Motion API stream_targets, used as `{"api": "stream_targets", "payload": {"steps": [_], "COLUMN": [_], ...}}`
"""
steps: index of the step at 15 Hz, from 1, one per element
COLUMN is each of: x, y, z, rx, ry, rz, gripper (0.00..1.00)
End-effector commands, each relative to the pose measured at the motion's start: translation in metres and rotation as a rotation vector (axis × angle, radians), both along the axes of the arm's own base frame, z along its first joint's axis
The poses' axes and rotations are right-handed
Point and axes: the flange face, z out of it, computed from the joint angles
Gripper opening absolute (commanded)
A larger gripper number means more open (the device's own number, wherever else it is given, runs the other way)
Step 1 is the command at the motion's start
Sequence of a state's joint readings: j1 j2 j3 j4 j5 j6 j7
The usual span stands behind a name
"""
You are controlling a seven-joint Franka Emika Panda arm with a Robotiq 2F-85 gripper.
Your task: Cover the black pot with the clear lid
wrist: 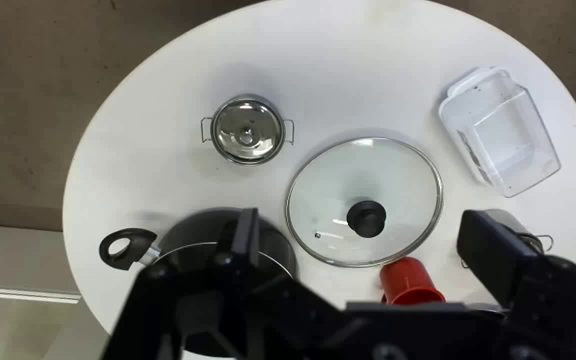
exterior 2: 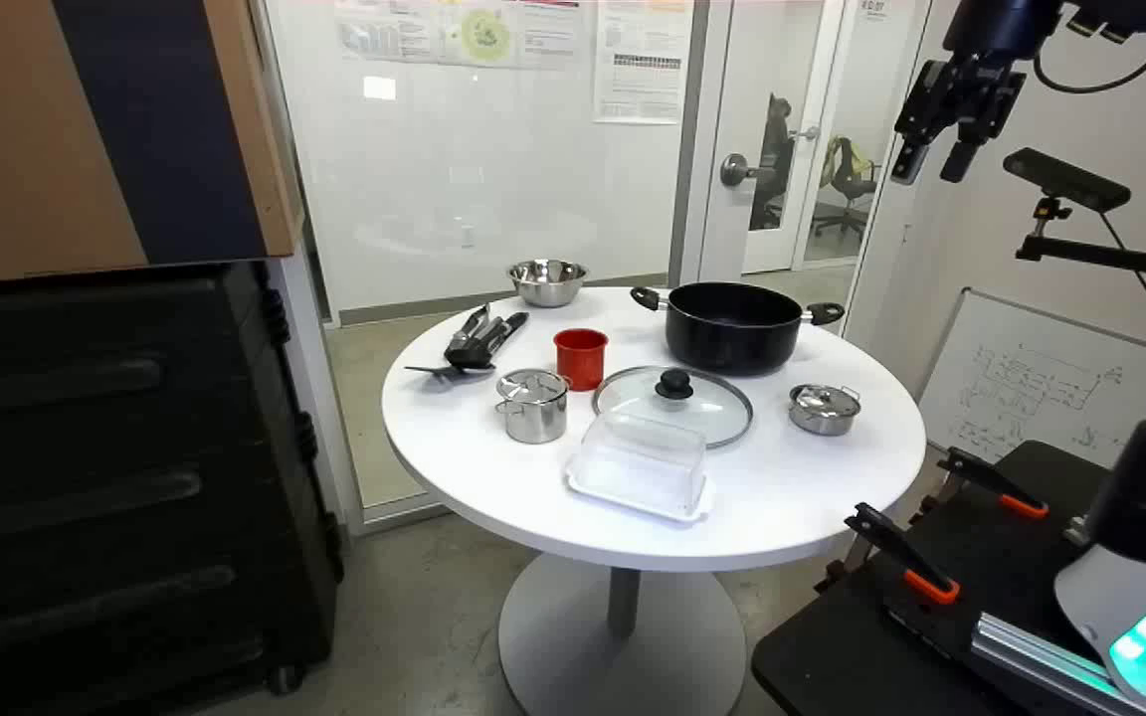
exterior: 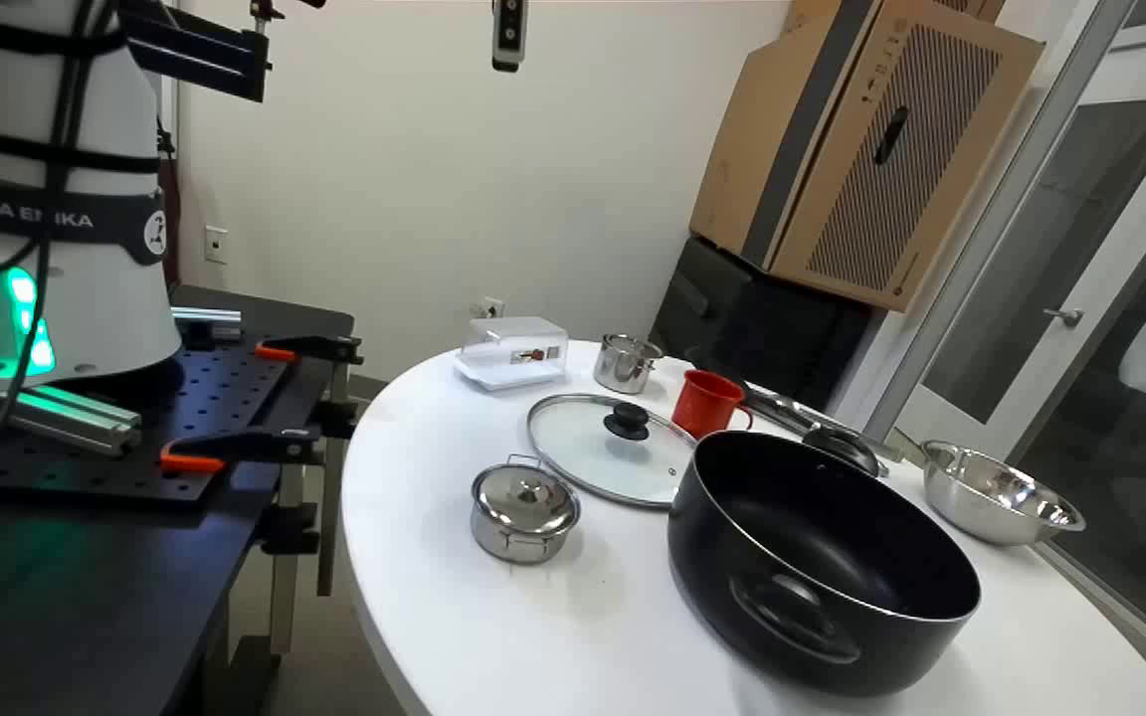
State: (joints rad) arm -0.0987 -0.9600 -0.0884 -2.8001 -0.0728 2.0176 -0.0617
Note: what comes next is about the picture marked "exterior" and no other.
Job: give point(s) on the steel cup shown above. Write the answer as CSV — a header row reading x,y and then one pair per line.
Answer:
x,y
621,363

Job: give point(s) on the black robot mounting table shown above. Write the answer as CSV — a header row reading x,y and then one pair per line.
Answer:
x,y
70,598

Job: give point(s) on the cardboard box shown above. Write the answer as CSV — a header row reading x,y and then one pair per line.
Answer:
x,y
864,143

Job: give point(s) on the clear plastic container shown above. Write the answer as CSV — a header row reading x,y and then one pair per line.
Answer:
x,y
513,359

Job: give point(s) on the red cup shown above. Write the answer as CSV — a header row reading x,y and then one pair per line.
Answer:
x,y
706,404

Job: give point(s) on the aluminium rail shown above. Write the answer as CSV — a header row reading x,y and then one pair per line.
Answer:
x,y
40,406

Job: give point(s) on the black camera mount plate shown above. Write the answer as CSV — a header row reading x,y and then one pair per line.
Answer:
x,y
201,48

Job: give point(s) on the hanging black camera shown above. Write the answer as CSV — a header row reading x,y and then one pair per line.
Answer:
x,y
509,35

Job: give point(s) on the small lidded steel pot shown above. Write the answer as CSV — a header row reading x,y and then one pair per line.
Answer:
x,y
524,512

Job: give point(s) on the black kitchen utensils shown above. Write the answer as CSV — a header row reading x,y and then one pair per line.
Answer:
x,y
819,431

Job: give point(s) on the black equipment case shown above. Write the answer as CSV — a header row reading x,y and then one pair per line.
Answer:
x,y
746,325

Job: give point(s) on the white wall outlet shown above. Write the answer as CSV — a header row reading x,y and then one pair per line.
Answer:
x,y
486,306
215,243

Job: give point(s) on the clear glass lid black knob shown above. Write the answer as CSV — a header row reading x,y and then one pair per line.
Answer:
x,y
584,442

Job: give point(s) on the black cooking pot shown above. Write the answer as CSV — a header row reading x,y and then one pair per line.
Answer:
x,y
784,623

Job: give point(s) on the steel bowl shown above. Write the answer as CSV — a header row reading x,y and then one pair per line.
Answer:
x,y
998,504

